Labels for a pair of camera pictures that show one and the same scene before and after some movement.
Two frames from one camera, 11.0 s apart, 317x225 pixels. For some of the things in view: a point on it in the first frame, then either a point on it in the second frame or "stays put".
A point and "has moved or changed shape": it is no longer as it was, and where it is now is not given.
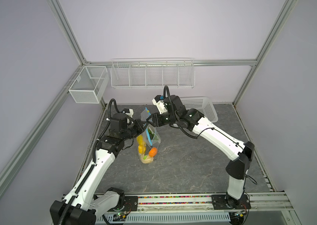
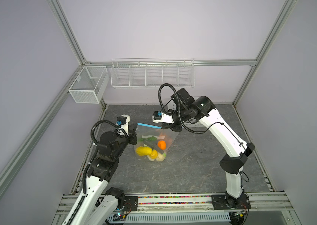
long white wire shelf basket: (153, 72) stays put
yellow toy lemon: (141, 149) → (154, 154)
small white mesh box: (89, 86) stays put
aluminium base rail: (259, 202) stays put
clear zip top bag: (147, 141) has moved or changed shape
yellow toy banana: (139, 138) → (143, 151)
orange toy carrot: (153, 152) → (162, 145)
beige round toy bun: (149, 159) → (160, 157)
